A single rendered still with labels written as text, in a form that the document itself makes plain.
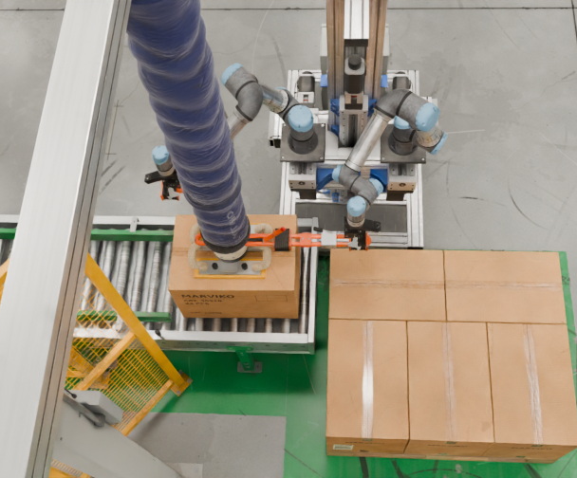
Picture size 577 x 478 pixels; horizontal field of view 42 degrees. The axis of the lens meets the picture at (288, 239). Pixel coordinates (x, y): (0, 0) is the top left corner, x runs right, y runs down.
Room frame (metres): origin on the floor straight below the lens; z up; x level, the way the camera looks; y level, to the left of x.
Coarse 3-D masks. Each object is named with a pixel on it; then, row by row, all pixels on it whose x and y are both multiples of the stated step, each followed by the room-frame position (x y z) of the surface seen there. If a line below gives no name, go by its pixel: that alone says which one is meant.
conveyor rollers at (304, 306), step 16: (0, 240) 1.97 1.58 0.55; (0, 256) 1.88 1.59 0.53; (96, 256) 1.80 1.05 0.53; (112, 256) 1.78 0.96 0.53; (128, 256) 1.77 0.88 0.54; (144, 256) 1.75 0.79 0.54; (160, 256) 1.74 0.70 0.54; (304, 256) 1.61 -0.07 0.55; (304, 272) 1.52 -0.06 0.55; (304, 288) 1.43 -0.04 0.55; (80, 304) 1.52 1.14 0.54; (304, 304) 1.34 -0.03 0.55; (272, 320) 1.29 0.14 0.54; (288, 320) 1.27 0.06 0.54; (304, 320) 1.26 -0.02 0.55
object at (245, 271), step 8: (208, 264) 1.45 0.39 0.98; (216, 264) 1.44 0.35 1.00; (240, 264) 1.43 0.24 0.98; (248, 264) 1.42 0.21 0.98; (200, 272) 1.42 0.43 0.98; (208, 272) 1.41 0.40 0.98; (216, 272) 1.40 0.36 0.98; (224, 272) 1.40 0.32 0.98; (232, 272) 1.39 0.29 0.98; (240, 272) 1.39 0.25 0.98; (248, 272) 1.38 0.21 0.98; (256, 272) 1.38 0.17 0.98; (264, 272) 1.37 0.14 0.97
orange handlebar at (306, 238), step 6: (180, 192) 1.80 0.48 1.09; (198, 234) 1.56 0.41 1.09; (252, 234) 1.52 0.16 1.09; (258, 234) 1.51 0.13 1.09; (264, 234) 1.51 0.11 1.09; (294, 234) 1.49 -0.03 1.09; (300, 234) 1.48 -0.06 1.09; (306, 234) 1.48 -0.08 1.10; (312, 234) 1.47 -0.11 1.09; (318, 234) 1.47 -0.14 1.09; (342, 234) 1.45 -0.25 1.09; (198, 240) 1.53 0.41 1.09; (306, 240) 1.45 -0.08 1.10; (258, 246) 1.46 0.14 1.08; (264, 246) 1.46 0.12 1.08; (270, 246) 1.45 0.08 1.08; (294, 246) 1.43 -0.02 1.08; (300, 246) 1.43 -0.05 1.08; (306, 246) 1.43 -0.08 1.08; (312, 246) 1.42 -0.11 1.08; (318, 246) 1.42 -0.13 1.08; (336, 246) 1.40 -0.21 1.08; (342, 246) 1.40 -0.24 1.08
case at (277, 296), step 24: (192, 216) 1.73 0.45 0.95; (264, 216) 1.68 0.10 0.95; (288, 216) 1.66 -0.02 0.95; (288, 264) 1.41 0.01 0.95; (168, 288) 1.37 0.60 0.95; (192, 288) 1.35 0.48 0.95; (216, 288) 1.33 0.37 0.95; (240, 288) 1.32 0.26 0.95; (264, 288) 1.30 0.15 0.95; (288, 288) 1.28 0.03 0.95; (192, 312) 1.35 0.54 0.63; (216, 312) 1.33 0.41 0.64; (240, 312) 1.32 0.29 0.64; (264, 312) 1.30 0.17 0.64; (288, 312) 1.28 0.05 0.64
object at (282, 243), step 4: (284, 232) 1.50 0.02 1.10; (288, 232) 1.50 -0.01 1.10; (276, 236) 1.49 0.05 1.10; (280, 236) 1.48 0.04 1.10; (284, 236) 1.48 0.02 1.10; (288, 236) 1.48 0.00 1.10; (272, 240) 1.47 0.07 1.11; (276, 240) 1.47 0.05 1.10; (280, 240) 1.47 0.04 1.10; (284, 240) 1.46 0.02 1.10; (288, 240) 1.46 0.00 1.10; (272, 244) 1.45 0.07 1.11; (276, 244) 1.45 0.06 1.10; (280, 244) 1.45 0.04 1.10; (284, 244) 1.44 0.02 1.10; (288, 244) 1.44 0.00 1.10; (276, 248) 1.44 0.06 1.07; (280, 248) 1.43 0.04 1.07; (284, 248) 1.43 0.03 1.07; (288, 248) 1.43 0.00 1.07
